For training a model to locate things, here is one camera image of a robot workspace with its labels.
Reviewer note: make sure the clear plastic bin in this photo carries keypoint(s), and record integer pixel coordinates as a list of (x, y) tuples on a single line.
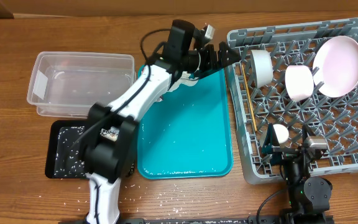
[(68, 84)]

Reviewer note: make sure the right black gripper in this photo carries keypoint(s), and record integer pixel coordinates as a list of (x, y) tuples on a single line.
[(289, 154)]

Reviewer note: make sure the black plastic tray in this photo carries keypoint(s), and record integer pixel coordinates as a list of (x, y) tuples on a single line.
[(67, 155)]

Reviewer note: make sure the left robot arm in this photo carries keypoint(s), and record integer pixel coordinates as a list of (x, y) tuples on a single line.
[(108, 144)]

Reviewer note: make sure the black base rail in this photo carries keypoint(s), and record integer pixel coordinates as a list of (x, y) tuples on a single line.
[(267, 219)]

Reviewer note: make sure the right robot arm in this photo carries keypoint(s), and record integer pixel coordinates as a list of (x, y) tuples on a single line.
[(308, 196)]

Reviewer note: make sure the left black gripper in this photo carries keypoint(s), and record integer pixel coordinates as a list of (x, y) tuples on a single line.
[(212, 63)]

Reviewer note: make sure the large white plate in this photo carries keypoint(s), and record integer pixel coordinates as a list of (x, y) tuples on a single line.
[(337, 64)]

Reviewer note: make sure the white napkin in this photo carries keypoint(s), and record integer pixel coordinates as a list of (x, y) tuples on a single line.
[(187, 79)]

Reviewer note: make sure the white cup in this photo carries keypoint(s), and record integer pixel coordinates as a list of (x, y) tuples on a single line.
[(281, 132)]

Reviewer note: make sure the teal serving tray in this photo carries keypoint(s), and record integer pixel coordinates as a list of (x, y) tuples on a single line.
[(187, 134)]

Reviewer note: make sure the small pink bowl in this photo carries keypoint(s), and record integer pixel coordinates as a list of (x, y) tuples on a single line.
[(299, 82)]

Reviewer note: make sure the grey bowl with rice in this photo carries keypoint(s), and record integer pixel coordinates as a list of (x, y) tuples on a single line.
[(261, 64)]

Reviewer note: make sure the grey dishwasher rack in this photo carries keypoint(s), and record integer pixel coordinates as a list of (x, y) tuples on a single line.
[(336, 119)]

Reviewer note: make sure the wooden chopstick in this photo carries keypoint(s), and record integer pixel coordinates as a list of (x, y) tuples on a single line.
[(251, 111)]

